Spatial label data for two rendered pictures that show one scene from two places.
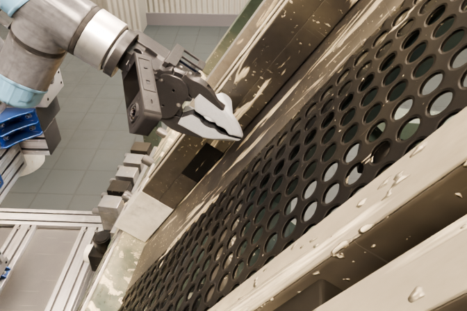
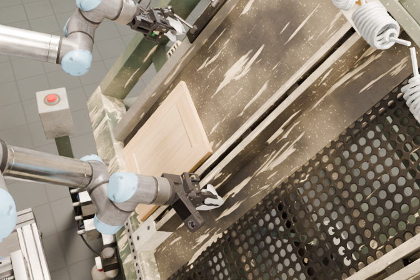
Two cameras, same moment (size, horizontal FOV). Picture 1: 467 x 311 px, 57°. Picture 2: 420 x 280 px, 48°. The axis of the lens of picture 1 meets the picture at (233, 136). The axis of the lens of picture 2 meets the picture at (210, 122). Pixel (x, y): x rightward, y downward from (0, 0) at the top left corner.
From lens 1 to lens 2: 97 cm
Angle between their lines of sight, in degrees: 28
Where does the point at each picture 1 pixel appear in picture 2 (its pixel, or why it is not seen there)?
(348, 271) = not seen: outside the picture
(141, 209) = (154, 238)
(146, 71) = (187, 201)
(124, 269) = (154, 271)
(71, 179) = not seen: outside the picture
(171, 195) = (173, 227)
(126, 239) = (144, 254)
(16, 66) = (120, 220)
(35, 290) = not seen: outside the picture
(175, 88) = (197, 200)
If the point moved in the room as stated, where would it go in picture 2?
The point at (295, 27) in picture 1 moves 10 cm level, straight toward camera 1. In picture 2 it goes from (244, 155) to (258, 185)
